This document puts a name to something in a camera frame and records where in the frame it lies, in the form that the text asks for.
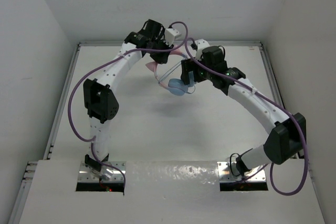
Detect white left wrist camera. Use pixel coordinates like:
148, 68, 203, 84
164, 28, 182, 46

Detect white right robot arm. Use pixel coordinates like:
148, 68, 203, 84
181, 41, 307, 176

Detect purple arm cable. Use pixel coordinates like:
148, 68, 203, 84
184, 38, 308, 196
67, 20, 189, 183

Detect thin blue headphone cable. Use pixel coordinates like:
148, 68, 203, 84
156, 61, 196, 95

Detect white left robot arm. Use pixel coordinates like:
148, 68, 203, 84
83, 19, 181, 173

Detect metal base plate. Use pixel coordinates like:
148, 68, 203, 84
77, 162, 126, 183
217, 161, 267, 183

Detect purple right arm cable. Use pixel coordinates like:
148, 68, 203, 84
184, 38, 308, 196

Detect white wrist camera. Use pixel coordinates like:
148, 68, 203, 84
195, 39, 210, 60
164, 28, 182, 46

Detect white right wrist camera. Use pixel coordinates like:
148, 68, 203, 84
195, 39, 210, 60

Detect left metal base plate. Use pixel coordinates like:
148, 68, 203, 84
77, 162, 126, 183

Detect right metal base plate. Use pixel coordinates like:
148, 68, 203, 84
217, 161, 267, 183

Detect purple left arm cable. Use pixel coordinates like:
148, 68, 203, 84
67, 20, 189, 183

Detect pink blue cat-ear headphones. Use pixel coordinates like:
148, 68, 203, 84
146, 61, 196, 96

